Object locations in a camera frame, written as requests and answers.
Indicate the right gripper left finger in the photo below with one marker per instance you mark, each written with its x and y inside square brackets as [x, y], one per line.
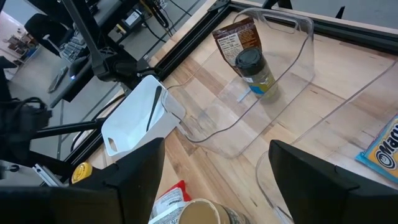
[140, 174]

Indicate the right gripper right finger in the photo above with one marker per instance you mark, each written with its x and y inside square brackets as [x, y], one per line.
[304, 186]

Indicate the blue beef ramen packet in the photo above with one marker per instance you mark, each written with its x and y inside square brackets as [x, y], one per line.
[382, 152]

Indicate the black lid spice jar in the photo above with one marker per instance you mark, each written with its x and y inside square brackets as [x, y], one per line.
[258, 74]

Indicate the brown snack pouch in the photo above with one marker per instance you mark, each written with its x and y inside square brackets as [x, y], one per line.
[233, 40]

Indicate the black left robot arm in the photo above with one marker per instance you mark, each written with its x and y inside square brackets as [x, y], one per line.
[121, 70]

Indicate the red ramen noodle packet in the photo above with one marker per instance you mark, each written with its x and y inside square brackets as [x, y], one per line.
[171, 199]

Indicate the white rectangular tray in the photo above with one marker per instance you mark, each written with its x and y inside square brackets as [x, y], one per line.
[130, 124]

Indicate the clear plastic bin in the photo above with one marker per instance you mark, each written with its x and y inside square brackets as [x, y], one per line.
[342, 130]
[289, 77]

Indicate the computer keyboard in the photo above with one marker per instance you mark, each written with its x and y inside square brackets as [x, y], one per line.
[73, 46]

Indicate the black office chair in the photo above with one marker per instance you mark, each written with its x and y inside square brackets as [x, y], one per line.
[46, 31]

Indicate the black metal rig frame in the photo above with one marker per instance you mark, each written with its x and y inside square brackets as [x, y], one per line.
[192, 37]

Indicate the black clamp bracket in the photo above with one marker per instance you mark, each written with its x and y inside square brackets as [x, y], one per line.
[276, 3]

